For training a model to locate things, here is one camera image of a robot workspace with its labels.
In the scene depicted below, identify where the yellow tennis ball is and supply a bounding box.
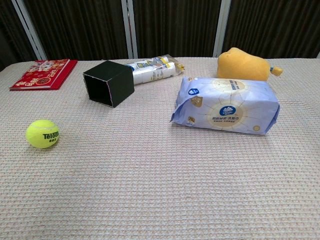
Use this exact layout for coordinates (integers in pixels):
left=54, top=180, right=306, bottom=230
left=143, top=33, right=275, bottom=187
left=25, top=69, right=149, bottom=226
left=25, top=119, right=60, bottom=149

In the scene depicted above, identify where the black open cardboard box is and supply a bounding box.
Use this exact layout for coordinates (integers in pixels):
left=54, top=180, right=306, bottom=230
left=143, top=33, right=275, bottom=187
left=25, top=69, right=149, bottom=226
left=82, top=60, right=136, bottom=109

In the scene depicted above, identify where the white yellow plastic snack pack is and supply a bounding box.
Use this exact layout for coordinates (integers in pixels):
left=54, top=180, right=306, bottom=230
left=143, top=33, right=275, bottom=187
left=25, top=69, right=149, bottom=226
left=124, top=54, right=186, bottom=86

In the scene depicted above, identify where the blue tissue pack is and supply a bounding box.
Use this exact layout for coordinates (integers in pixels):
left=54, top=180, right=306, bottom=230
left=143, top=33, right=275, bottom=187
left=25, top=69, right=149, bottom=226
left=168, top=76, right=281, bottom=136

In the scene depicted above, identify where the beige woven tablecloth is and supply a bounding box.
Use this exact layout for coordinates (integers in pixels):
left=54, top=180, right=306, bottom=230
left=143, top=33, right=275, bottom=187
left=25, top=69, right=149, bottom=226
left=0, top=56, right=320, bottom=240

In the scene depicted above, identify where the yellow plush toy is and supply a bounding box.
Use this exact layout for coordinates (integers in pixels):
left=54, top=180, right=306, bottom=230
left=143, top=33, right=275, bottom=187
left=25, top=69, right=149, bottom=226
left=216, top=46, right=285, bottom=82

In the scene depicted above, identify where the red spiral desk calendar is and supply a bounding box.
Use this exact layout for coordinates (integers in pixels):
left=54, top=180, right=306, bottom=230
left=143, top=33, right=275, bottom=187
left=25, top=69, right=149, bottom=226
left=9, top=58, right=79, bottom=92

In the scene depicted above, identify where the white partition post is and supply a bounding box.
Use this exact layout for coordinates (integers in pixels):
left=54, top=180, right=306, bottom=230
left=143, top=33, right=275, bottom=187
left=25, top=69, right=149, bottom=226
left=120, top=0, right=139, bottom=60
left=11, top=0, right=48, bottom=61
left=213, top=0, right=231, bottom=58

